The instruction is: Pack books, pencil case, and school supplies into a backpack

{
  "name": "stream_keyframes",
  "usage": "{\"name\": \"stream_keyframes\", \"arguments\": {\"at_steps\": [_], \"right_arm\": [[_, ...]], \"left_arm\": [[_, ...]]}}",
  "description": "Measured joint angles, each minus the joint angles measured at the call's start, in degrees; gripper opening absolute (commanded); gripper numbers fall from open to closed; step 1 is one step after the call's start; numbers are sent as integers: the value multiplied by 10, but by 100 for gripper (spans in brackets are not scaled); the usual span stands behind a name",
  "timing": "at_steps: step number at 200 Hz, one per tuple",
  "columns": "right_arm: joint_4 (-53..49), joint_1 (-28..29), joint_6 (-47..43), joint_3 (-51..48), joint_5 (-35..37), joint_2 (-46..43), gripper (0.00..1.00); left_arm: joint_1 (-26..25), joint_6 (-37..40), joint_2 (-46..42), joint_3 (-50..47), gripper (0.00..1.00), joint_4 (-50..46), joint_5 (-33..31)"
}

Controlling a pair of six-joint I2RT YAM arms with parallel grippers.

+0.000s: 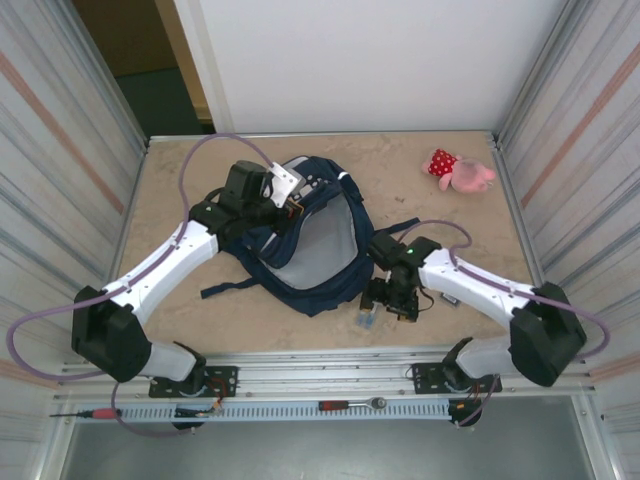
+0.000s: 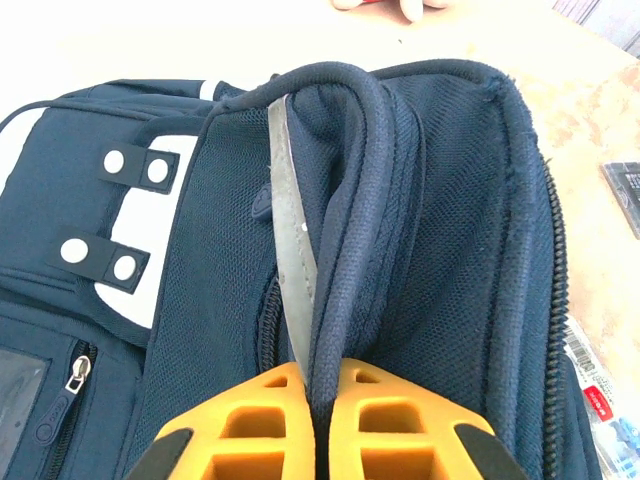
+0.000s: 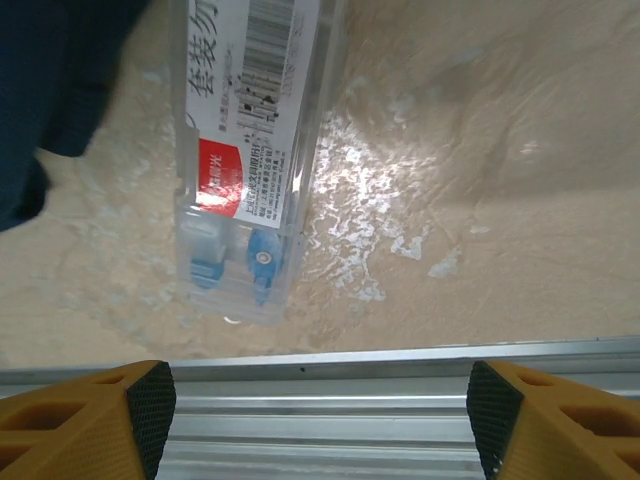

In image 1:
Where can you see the white blue eraser blister pack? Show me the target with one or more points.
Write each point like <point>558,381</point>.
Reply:
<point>367,322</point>

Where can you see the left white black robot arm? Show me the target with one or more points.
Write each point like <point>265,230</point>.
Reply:
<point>165,260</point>

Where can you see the white door frame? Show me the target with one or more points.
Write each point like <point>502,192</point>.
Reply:
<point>210,60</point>

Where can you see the pink plush toy red dress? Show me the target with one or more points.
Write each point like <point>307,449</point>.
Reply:
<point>465,175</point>

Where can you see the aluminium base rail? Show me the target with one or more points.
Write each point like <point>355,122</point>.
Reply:
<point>325,372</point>

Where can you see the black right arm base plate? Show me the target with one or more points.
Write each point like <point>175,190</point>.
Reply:
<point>425,377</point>

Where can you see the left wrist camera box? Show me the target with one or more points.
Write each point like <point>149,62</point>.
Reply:
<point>282,177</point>

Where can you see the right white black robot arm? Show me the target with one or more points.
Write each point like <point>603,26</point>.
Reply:
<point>475,280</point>

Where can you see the navy blue backpack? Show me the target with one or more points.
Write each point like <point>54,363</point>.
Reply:
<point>320,240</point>

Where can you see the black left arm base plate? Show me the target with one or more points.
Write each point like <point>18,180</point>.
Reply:
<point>222,380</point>

